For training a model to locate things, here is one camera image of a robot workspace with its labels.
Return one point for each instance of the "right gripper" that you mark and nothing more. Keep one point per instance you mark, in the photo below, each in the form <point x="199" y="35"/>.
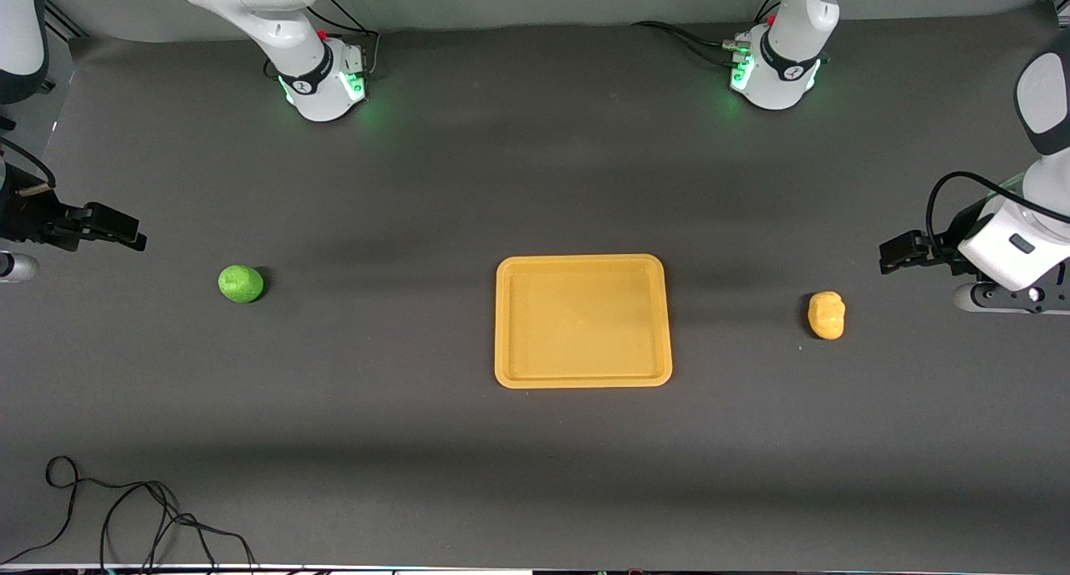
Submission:
<point x="25" y="217"/>

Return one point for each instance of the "aluminium frame rail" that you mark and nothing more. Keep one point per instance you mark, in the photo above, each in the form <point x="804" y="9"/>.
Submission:
<point x="1062" y="7"/>
<point x="65" y="19"/>

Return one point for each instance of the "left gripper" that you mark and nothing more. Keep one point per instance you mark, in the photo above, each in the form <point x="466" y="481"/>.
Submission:
<point x="943" y="246"/>

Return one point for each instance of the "yellow plastic tray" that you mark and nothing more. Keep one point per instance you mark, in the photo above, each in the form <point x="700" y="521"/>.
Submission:
<point x="583" y="324"/>

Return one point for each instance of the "green apple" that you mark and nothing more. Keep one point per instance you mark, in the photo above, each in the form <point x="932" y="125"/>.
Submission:
<point x="241" y="283"/>

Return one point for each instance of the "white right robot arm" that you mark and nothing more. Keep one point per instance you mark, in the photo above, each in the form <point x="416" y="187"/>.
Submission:
<point x="251" y="7"/>

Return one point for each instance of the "yellow potato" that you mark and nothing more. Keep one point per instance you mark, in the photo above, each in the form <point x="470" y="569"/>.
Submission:
<point x="827" y="316"/>

